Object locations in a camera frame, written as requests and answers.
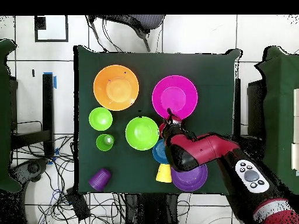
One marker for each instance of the large pink bowl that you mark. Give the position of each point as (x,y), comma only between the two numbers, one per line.
(175,93)

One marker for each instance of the medium green bowl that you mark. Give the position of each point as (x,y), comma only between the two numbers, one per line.
(142,133)

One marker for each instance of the small blue bowl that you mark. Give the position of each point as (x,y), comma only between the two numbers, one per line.
(158,151)

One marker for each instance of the yellow cup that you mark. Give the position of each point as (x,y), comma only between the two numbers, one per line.
(164,175)

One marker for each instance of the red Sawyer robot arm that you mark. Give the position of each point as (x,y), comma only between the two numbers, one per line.
(198,149)

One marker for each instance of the dark green tablecloth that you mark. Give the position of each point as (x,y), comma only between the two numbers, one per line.
(151,70)

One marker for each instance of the large orange bowl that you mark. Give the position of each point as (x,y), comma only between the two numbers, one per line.
(116,87)

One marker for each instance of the purple bowl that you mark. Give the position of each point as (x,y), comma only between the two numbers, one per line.
(191,178)

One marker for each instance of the small green bowl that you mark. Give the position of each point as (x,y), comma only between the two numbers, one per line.
(100,119)

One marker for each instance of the green cup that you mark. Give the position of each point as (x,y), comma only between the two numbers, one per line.
(102,143)

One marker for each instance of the grey office chair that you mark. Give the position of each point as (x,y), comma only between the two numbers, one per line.
(144,21)

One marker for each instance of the purple cup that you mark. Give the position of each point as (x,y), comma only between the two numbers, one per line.
(100,179)

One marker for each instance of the green-clothed side table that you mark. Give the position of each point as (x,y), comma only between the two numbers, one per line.
(4,116)
(278,105)

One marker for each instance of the blue tape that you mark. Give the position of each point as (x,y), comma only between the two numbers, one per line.
(55,82)

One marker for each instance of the black metal stand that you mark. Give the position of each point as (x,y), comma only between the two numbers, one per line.
(48,105)

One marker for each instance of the black power strip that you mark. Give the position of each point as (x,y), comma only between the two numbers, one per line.
(78,205)

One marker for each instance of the black caster leg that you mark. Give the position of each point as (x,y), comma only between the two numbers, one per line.
(30,168)

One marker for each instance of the black square frame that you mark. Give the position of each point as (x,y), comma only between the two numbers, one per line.
(51,40)

